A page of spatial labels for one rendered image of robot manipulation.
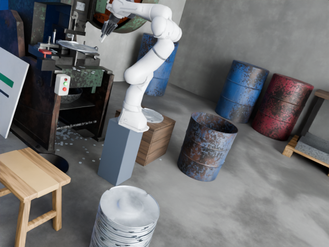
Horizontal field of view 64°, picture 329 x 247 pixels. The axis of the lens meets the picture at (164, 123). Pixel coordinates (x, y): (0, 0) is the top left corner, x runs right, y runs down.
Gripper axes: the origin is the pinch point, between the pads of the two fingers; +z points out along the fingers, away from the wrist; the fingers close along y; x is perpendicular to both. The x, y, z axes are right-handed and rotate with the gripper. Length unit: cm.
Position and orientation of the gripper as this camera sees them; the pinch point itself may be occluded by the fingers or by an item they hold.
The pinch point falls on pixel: (102, 37)
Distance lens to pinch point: 212.2
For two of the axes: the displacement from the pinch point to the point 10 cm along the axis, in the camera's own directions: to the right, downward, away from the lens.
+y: 5.3, -1.7, 8.3
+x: -6.0, -7.6, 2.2
